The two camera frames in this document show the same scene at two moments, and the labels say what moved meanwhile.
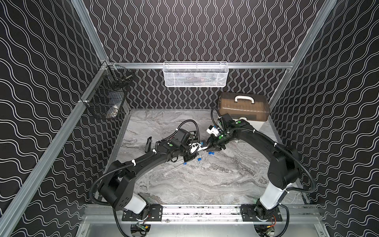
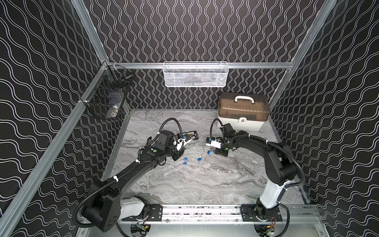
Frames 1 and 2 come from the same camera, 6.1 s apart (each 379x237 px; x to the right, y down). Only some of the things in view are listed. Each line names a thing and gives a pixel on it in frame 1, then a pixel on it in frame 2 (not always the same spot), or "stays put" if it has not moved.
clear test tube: [173, 164] stays put
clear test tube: [173, 169] stays put
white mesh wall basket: [195, 74] stays put
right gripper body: [217, 141] to [223, 150]
